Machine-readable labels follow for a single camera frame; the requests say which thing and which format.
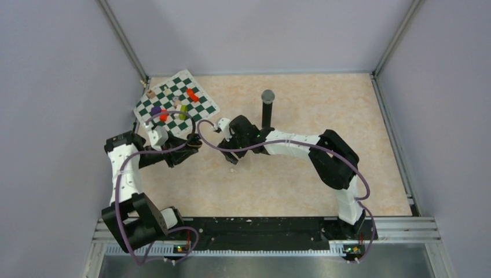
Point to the tan wooden block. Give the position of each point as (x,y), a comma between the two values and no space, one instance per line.
(150,94)

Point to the grey cylinder piece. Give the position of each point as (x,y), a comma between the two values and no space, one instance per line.
(176,101)

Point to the green white chessboard mat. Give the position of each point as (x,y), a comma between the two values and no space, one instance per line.
(206,108)

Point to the red block long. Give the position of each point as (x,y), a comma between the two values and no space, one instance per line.
(191,94)

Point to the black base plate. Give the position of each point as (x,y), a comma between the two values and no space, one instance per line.
(277,233)

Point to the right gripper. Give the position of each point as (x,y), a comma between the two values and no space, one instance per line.
(227,144)

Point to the right corner post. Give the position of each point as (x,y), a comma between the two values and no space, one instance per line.
(398,36)

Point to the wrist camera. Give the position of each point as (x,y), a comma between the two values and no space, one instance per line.
(157,137)
(223,126)

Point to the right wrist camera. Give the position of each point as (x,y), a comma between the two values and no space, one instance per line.
(223,126)

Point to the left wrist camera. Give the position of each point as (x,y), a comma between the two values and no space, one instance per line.
(157,137)

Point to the red block small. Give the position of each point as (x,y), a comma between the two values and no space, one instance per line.
(163,116)

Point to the purple block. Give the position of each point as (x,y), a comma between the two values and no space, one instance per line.
(155,110)

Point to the black earbud case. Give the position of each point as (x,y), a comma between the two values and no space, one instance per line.
(194,141)

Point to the corner post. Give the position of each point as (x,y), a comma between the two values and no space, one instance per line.
(122,38)
(398,36)

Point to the left corner post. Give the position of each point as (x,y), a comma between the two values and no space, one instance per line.
(122,38)

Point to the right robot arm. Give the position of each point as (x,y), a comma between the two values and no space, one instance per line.
(334,161)

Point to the yellow-green block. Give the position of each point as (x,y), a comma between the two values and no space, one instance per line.
(184,109)

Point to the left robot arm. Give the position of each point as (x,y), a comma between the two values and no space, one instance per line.
(131,217)

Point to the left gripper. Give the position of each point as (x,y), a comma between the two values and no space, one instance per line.
(179,155)

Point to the black microphone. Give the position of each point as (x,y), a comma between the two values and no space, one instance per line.
(267,98)

